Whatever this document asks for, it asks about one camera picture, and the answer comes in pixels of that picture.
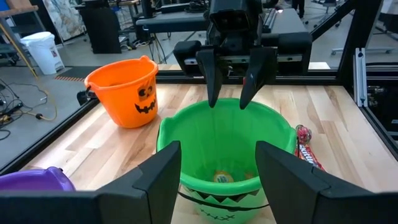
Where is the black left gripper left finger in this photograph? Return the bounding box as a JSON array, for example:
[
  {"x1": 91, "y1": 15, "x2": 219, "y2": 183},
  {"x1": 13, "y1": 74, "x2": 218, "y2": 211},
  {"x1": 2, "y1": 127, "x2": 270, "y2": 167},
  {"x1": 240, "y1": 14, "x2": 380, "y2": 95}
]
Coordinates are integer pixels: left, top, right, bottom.
[{"x1": 0, "y1": 140, "x2": 182, "y2": 224}]

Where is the silver aluminium extrusion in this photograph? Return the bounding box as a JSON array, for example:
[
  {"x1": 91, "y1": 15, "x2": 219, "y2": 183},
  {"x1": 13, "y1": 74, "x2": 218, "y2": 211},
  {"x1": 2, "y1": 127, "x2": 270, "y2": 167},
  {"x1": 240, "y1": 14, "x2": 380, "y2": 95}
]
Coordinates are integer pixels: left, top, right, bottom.
[{"x1": 353, "y1": 47, "x2": 369, "y2": 108}]

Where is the patterned marble sheet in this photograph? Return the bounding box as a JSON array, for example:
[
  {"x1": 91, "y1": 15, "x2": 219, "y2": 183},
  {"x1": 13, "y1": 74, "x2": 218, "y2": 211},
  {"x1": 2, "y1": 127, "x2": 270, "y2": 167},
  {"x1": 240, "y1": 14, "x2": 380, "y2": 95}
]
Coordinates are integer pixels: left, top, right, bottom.
[{"x1": 43, "y1": 0, "x2": 85, "y2": 41}]

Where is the person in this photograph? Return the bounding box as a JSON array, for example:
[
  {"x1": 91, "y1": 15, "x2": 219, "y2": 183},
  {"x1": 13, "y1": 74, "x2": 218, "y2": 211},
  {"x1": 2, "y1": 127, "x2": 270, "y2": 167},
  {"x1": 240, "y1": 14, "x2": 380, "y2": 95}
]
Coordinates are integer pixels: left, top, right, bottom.
[{"x1": 291, "y1": 0, "x2": 307, "y2": 19}]

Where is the black floor mat striped edge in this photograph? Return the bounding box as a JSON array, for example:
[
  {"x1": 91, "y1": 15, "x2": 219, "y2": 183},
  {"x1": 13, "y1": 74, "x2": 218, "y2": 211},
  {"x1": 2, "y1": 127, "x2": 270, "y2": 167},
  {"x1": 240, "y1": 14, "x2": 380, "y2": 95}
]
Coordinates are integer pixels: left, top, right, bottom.
[{"x1": 54, "y1": 65, "x2": 101, "y2": 83}]

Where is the grey desk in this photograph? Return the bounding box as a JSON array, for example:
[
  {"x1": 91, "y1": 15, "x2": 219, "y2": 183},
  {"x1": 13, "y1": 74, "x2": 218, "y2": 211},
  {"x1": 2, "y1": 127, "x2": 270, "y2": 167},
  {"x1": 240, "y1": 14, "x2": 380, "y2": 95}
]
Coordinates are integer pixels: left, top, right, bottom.
[
  {"x1": 136, "y1": 11, "x2": 208, "y2": 34},
  {"x1": 262, "y1": 7, "x2": 309, "y2": 34}
]

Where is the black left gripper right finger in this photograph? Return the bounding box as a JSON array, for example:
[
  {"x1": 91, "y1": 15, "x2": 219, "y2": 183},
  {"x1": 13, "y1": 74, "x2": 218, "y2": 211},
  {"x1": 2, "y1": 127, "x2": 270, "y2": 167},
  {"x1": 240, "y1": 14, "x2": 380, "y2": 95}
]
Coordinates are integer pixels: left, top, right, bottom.
[{"x1": 254, "y1": 140, "x2": 398, "y2": 224}]

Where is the black aluminium rig frame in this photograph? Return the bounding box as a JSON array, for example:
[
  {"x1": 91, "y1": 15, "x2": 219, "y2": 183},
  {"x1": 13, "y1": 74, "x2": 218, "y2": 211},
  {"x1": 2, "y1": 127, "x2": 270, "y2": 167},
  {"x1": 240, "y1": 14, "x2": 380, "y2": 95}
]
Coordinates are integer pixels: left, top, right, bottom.
[{"x1": 0, "y1": 0, "x2": 398, "y2": 175}]

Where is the purple plastic bucket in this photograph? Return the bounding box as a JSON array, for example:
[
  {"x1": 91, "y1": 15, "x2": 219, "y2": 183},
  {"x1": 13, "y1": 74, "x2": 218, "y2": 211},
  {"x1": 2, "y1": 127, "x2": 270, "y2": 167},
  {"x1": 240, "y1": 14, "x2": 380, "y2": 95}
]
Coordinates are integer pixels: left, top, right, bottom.
[{"x1": 0, "y1": 166, "x2": 76, "y2": 192}]

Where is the gold candy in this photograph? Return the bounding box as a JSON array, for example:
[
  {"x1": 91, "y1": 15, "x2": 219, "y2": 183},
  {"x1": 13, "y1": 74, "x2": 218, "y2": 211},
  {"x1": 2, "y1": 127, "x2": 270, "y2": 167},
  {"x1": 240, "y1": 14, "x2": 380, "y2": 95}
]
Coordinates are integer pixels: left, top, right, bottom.
[{"x1": 213, "y1": 170, "x2": 234, "y2": 184}]

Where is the yellow stick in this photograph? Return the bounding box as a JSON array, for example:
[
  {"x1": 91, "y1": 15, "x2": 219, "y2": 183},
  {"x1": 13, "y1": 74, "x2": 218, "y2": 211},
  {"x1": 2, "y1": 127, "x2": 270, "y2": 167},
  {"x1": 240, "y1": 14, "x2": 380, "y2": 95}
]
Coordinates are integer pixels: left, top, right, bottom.
[{"x1": 0, "y1": 21, "x2": 39, "y2": 79}]

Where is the white trash bin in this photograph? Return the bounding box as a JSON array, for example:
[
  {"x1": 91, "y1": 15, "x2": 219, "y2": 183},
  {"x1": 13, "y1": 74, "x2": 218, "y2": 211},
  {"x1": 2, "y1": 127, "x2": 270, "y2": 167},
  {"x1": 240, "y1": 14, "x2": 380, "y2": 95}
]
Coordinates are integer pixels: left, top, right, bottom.
[{"x1": 19, "y1": 30, "x2": 65, "y2": 76}]

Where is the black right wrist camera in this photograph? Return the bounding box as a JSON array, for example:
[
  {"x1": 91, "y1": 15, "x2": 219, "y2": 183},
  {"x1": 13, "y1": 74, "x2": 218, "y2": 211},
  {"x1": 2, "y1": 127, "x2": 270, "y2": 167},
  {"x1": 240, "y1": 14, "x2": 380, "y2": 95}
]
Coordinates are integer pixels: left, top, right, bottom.
[{"x1": 207, "y1": 0, "x2": 264, "y2": 34}]

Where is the yellow cable with black plug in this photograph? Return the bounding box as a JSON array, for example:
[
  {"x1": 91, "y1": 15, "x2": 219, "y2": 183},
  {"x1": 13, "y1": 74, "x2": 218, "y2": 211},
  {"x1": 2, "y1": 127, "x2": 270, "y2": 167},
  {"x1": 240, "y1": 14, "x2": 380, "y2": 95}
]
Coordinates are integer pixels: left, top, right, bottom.
[{"x1": 18, "y1": 90, "x2": 59, "y2": 123}]

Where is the orange jack-o-lantern bucket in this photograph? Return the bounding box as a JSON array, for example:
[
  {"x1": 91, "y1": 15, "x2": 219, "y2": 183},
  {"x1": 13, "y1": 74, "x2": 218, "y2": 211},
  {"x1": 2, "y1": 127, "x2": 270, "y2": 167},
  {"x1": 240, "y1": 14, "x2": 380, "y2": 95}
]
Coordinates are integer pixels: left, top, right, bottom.
[{"x1": 84, "y1": 55, "x2": 159, "y2": 129}]

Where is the small red candy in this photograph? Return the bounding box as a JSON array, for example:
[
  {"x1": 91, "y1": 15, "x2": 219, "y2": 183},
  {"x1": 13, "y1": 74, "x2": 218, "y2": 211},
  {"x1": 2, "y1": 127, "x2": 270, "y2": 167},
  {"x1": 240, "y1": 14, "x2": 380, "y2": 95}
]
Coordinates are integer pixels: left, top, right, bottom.
[{"x1": 295, "y1": 124, "x2": 313, "y2": 146}]

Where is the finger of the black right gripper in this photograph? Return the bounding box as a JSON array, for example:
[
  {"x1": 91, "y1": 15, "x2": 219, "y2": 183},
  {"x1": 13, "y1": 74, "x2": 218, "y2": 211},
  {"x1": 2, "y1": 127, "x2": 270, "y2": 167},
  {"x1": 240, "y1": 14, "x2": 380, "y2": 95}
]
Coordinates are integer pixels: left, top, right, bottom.
[
  {"x1": 195, "y1": 46, "x2": 224, "y2": 109},
  {"x1": 239, "y1": 46, "x2": 278, "y2": 111}
]

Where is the green plastic monster bucket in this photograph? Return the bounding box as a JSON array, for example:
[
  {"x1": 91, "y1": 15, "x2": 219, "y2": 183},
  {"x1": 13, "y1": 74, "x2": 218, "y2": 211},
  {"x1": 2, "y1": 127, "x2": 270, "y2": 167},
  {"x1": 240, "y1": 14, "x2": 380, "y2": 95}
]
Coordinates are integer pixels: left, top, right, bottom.
[{"x1": 155, "y1": 98, "x2": 299, "y2": 224}]

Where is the red Skittles candy pack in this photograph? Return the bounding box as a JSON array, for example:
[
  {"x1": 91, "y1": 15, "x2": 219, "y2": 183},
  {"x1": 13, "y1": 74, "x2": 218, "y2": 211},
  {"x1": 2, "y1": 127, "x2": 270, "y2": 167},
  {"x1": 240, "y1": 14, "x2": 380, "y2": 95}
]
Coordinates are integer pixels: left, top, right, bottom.
[{"x1": 294, "y1": 143, "x2": 326, "y2": 172}]

